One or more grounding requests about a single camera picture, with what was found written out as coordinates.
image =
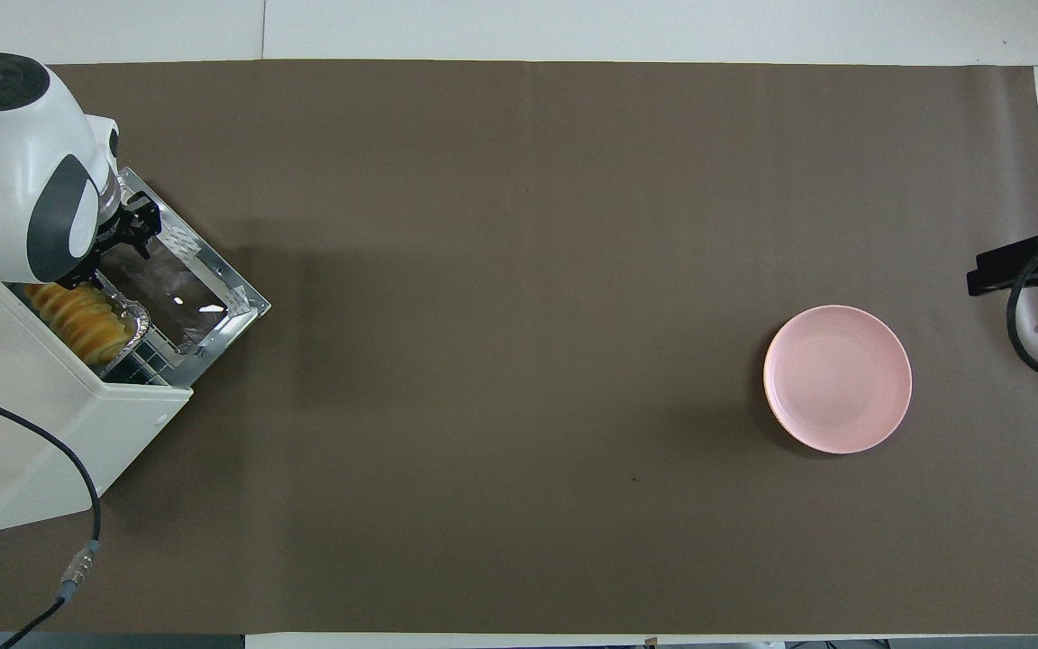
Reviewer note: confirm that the brown paper table mat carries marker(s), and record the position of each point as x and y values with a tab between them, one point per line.
528	361

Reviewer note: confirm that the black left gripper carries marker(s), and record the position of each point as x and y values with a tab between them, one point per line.
115	239

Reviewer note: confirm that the golden ridged bread loaf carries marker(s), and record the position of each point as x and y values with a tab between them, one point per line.
82	320

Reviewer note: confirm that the pink round plate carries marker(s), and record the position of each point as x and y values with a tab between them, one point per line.
837	379

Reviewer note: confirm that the glass oven door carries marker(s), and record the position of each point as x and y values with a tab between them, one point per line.
168	288

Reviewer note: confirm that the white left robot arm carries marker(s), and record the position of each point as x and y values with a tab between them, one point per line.
14	162

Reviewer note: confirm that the aluminium foil tray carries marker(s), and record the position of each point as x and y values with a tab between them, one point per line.
136	315

